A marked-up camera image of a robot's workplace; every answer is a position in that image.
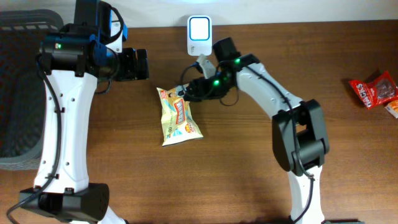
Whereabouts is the yellow chips bag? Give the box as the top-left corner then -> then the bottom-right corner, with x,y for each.
157,86 -> 203,146

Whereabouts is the red Hacks candy bag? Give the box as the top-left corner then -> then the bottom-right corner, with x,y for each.
349,71 -> 397,110

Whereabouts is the orange tissue pack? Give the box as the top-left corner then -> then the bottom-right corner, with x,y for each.
384,100 -> 398,119

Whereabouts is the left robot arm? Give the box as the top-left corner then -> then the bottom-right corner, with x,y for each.
17,0 -> 149,223

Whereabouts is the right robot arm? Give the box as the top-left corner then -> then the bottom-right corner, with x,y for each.
183,37 -> 330,223

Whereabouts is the white barcode scanner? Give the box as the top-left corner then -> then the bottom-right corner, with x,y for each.
187,15 -> 213,56

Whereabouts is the grey plastic mesh basket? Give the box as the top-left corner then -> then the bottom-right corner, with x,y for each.
1,9 -> 63,170

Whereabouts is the right black cable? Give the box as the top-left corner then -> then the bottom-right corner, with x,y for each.
179,57 -> 315,223

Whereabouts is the black cable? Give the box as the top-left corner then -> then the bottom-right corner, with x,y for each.
6,54 -> 63,224
179,57 -> 315,223

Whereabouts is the left black cable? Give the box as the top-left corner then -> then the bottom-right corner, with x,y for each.
6,54 -> 63,224

